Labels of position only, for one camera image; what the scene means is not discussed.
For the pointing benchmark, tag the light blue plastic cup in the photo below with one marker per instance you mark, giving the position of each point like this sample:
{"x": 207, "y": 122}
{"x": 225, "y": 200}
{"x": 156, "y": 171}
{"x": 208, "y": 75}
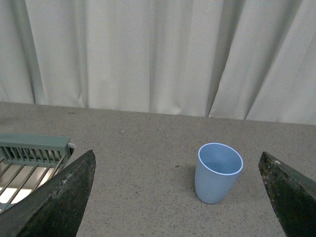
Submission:
{"x": 217, "y": 169}

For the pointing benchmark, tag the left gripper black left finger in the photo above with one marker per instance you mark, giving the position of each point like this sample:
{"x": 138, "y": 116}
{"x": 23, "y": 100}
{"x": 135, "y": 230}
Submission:
{"x": 56, "y": 208}

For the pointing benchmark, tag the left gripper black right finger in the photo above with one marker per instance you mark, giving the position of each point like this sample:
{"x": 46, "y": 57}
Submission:
{"x": 292, "y": 196}

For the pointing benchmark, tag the green dish drying rack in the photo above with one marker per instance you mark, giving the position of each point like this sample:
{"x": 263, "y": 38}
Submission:
{"x": 51, "y": 153}

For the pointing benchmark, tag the white pleated curtain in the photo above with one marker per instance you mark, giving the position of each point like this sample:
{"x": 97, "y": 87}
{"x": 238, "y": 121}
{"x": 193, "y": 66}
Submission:
{"x": 234, "y": 59}

